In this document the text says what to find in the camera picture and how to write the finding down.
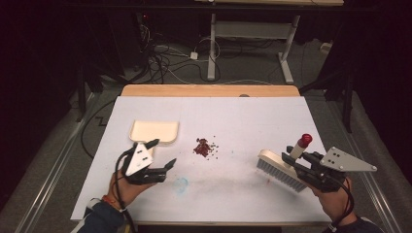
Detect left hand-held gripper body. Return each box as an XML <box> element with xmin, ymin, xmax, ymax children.
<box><xmin>121</xmin><ymin>142</ymin><xmax>168</xmax><ymax>186</ymax></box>

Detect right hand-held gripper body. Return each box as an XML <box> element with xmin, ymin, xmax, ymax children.
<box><xmin>293</xmin><ymin>146</ymin><xmax>378</xmax><ymax>193</ymax></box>

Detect white brush with red-tipped handle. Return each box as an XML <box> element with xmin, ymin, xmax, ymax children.
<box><xmin>256</xmin><ymin>133</ymin><xmax>314</xmax><ymax>194</ymax></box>

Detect cream plastic dustpan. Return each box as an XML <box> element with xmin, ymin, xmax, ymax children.
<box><xmin>128</xmin><ymin>119</ymin><xmax>181</xmax><ymax>157</ymax></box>

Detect person's left hand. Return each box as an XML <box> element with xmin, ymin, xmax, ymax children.
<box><xmin>107</xmin><ymin>167</ymin><xmax>157</xmax><ymax>209</ymax></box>

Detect person's right hand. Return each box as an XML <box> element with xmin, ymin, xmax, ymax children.
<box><xmin>307</xmin><ymin>177</ymin><xmax>355</xmax><ymax>226</ymax></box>

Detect pile of red crumbs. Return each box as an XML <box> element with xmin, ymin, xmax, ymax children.
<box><xmin>192</xmin><ymin>137</ymin><xmax>220</xmax><ymax>161</ymax></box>

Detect white board table cover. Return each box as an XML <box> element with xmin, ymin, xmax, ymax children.
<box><xmin>70</xmin><ymin>95</ymin><xmax>332</xmax><ymax>224</ymax></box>

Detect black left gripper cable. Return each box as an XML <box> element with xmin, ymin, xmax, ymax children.
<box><xmin>114</xmin><ymin>150</ymin><xmax>138</xmax><ymax>233</ymax></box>

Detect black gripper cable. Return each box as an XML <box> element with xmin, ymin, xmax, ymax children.
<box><xmin>329</xmin><ymin>177</ymin><xmax>356</xmax><ymax>231</ymax></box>
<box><xmin>114</xmin><ymin>150</ymin><xmax>138</xmax><ymax>233</ymax></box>

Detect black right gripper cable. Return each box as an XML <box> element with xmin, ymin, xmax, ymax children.
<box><xmin>329</xmin><ymin>177</ymin><xmax>356</xmax><ymax>231</ymax></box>

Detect metal floor rail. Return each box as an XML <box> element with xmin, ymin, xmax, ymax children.
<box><xmin>333</xmin><ymin>129</ymin><xmax>404</xmax><ymax>233</ymax></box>
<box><xmin>22</xmin><ymin>93</ymin><xmax>101</xmax><ymax>233</ymax></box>

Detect tangle of floor cables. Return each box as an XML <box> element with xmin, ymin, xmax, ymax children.
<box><xmin>135</xmin><ymin>22</ymin><xmax>224</xmax><ymax>85</ymax></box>

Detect white metal desk frame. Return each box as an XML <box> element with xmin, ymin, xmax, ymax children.
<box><xmin>206</xmin><ymin>13</ymin><xmax>301</xmax><ymax>85</ymax></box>

